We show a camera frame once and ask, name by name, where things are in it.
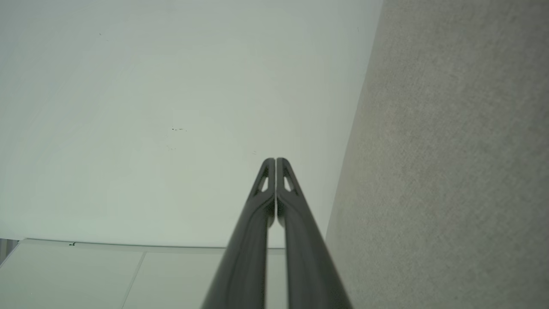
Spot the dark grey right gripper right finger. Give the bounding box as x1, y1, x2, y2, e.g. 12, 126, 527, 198
277, 158, 353, 309

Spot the grey fabric sofa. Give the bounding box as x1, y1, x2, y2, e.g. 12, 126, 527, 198
325, 0, 549, 309

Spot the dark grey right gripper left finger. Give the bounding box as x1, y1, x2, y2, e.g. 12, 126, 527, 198
202, 158, 275, 309

